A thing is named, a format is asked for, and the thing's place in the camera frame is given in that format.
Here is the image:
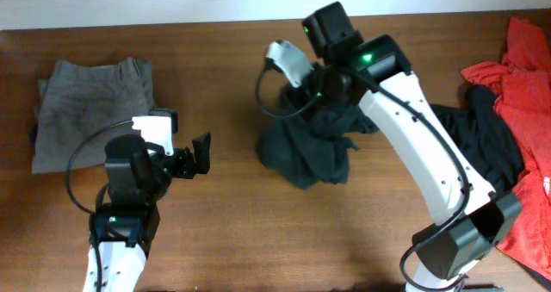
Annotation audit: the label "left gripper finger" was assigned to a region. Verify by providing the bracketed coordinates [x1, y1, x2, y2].
[192, 132, 212, 174]
[149, 109, 178, 134]

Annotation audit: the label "dark green t-shirt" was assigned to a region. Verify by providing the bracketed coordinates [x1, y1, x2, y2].
[256, 102, 379, 189]

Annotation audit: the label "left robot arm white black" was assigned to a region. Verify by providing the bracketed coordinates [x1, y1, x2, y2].
[84, 109, 211, 292]

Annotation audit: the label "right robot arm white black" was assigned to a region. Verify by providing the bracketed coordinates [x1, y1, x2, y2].
[267, 3, 522, 291]

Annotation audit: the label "folded grey shorts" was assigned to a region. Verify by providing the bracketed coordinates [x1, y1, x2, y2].
[32, 58, 155, 174]

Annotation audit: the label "black garment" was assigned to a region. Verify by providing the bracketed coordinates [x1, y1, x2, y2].
[431, 85, 524, 194]

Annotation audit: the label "red t-shirt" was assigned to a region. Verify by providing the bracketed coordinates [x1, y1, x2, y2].
[461, 17, 550, 279]

